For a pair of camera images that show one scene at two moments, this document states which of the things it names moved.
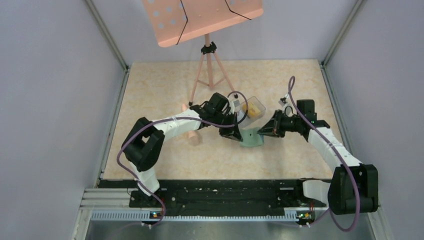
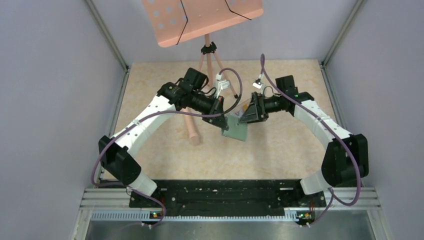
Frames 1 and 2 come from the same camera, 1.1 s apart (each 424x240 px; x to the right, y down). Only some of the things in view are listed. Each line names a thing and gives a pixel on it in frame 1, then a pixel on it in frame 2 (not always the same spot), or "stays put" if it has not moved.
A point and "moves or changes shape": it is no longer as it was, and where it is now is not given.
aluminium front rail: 113,204 stays put
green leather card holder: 250,138 moves or changes shape
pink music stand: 174,21 stays put
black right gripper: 273,127 → 256,111
